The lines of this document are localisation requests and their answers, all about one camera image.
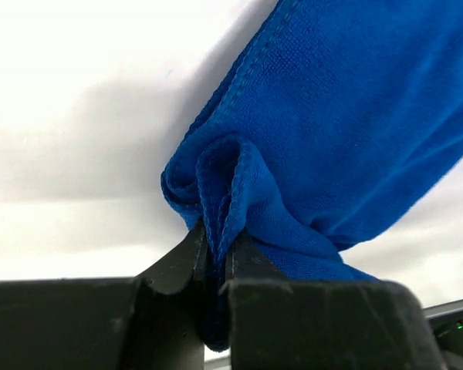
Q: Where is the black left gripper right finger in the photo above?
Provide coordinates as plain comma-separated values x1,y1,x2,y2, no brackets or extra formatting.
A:
225,230,286,281

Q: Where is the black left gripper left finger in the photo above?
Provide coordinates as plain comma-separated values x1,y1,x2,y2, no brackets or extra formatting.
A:
133,220,207,369

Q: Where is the blue towel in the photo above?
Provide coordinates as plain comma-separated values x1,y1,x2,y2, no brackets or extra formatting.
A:
161,0,463,352

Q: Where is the aluminium rail frame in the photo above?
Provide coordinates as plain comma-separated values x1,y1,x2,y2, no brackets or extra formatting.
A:
204,299,463,369

